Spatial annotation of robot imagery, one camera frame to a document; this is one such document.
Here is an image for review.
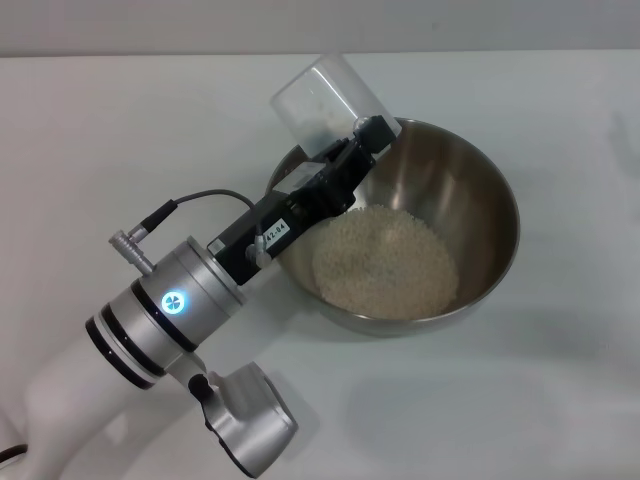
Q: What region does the dark cable at arm base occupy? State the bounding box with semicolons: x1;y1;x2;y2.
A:
0;442;30;465

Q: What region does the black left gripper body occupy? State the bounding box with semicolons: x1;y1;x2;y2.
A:
207;139;376;287

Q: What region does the white rice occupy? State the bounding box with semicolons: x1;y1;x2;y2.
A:
312;207;460;321

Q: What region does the stainless steel mixing bowl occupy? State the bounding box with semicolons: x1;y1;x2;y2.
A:
264;117;521;337

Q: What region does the grey cable with metal plug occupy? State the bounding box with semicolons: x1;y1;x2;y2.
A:
108;188;257;275

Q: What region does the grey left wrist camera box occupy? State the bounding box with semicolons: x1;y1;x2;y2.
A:
273;159;327;195

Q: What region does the clear plastic cup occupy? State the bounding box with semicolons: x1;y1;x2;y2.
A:
269;53;403;157

